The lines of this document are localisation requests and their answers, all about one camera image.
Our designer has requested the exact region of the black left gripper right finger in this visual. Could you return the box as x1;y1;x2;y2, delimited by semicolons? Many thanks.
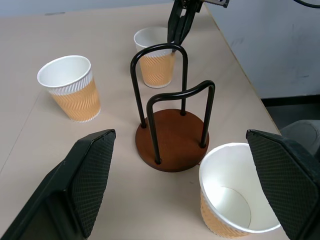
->
246;129;320;240

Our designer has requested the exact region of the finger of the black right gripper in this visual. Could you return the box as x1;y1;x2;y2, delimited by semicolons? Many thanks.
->
171;4;202;53
166;0;187;43

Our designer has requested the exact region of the ribbed orange white paper cup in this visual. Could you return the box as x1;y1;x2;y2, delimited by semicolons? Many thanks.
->
36;55;102;124
198;142;282;239
133;26;177;89

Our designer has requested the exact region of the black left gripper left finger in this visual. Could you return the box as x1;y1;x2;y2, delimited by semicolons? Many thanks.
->
0;129;116;240

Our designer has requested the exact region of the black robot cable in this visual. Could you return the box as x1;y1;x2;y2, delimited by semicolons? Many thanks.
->
293;0;320;9

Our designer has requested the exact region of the dark grey rounded object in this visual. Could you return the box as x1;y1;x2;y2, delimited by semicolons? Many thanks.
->
279;119;320;158

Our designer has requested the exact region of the black wire wooden-base cup holder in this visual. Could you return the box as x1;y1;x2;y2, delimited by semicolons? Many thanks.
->
130;43;216;173

